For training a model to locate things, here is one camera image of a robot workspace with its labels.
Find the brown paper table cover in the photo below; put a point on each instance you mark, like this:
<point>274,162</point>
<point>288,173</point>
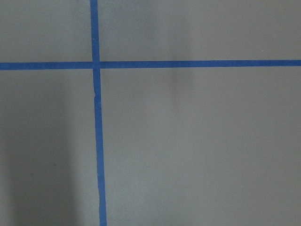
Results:
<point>182,146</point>

